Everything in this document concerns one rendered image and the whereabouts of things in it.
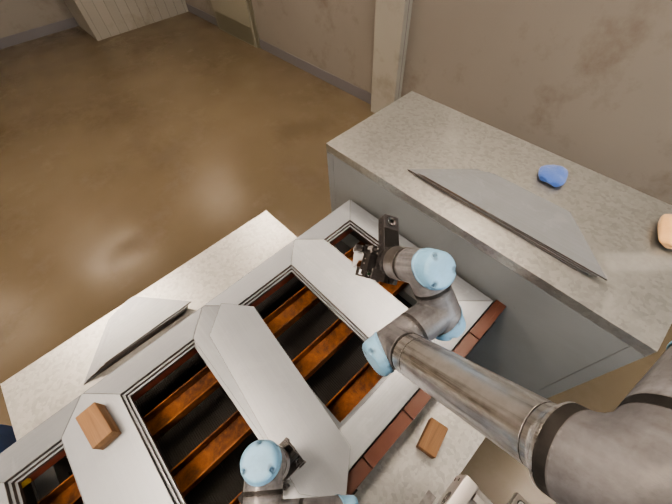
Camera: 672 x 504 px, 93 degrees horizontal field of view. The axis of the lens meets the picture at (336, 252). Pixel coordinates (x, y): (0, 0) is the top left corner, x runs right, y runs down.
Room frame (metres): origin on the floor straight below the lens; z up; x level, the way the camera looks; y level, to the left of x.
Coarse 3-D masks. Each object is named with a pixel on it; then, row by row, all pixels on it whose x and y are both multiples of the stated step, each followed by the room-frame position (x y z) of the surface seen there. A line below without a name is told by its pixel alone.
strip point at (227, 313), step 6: (222, 306) 0.56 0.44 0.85; (228, 306) 0.56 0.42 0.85; (234, 306) 0.55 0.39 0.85; (240, 306) 0.55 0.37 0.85; (246, 306) 0.55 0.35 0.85; (252, 306) 0.55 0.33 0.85; (222, 312) 0.53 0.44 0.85; (228, 312) 0.53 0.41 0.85; (234, 312) 0.53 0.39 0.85; (240, 312) 0.53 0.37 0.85; (216, 318) 0.51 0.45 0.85; (222, 318) 0.51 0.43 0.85; (228, 318) 0.51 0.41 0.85; (234, 318) 0.51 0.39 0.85; (216, 324) 0.49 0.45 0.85; (222, 324) 0.49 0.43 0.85; (216, 330) 0.47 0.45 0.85
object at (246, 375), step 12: (264, 348) 0.39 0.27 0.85; (276, 348) 0.38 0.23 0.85; (252, 360) 0.35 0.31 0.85; (264, 360) 0.35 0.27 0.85; (276, 360) 0.34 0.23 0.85; (240, 372) 0.31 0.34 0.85; (252, 372) 0.31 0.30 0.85; (264, 372) 0.31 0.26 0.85; (240, 384) 0.27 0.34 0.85; (252, 384) 0.27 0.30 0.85
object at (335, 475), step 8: (344, 456) 0.06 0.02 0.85; (336, 464) 0.04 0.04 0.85; (344, 464) 0.04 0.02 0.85; (328, 472) 0.02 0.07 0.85; (336, 472) 0.02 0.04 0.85; (344, 472) 0.02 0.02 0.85; (312, 480) 0.01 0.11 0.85; (320, 480) 0.01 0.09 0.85; (328, 480) 0.00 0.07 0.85; (336, 480) 0.00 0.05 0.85; (344, 480) 0.00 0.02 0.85; (304, 488) -0.01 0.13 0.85; (312, 488) -0.01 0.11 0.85; (320, 488) -0.01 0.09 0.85; (328, 488) -0.01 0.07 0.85; (336, 488) -0.01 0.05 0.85; (320, 496) -0.03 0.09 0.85
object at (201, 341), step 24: (264, 288) 0.63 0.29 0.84; (312, 288) 0.62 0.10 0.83; (216, 312) 0.54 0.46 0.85; (336, 312) 0.51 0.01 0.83; (360, 336) 0.41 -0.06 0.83; (168, 360) 0.37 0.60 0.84; (216, 360) 0.36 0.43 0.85; (144, 384) 0.30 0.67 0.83; (240, 408) 0.20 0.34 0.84; (144, 432) 0.16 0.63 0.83; (48, 456) 0.11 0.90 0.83; (168, 480) 0.03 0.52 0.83
